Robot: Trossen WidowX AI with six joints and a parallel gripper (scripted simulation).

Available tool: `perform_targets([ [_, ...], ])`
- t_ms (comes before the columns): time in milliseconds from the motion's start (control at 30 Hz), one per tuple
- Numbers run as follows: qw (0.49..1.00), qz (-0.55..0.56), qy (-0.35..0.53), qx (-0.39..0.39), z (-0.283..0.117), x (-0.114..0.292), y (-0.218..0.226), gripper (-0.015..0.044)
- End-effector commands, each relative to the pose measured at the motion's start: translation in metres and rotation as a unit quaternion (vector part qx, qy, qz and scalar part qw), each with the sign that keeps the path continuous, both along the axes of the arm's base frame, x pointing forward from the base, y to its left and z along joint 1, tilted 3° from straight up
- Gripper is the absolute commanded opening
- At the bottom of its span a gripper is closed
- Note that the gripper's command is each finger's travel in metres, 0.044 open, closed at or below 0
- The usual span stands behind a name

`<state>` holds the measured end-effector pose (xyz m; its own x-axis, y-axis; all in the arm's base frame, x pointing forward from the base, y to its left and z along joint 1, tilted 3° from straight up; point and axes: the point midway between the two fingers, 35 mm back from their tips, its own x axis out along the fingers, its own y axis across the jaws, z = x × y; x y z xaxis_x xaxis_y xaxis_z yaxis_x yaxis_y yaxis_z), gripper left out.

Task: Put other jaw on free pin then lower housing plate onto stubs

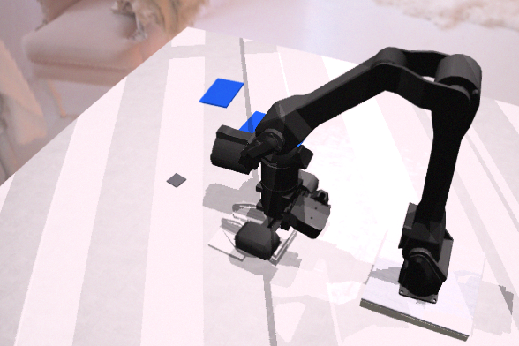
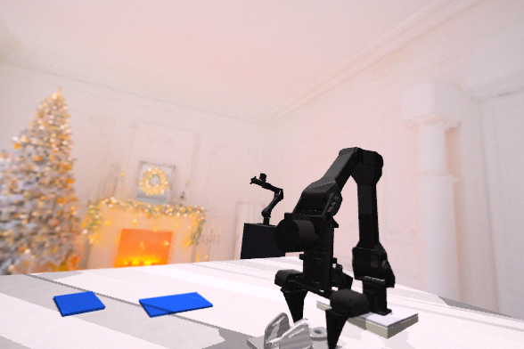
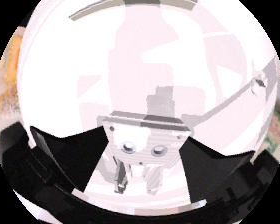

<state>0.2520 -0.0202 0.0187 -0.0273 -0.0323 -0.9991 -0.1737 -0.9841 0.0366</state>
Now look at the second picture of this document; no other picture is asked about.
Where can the blue flat rectangular plate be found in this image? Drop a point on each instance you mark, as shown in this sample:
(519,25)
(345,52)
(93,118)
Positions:
(173,304)
(78,303)

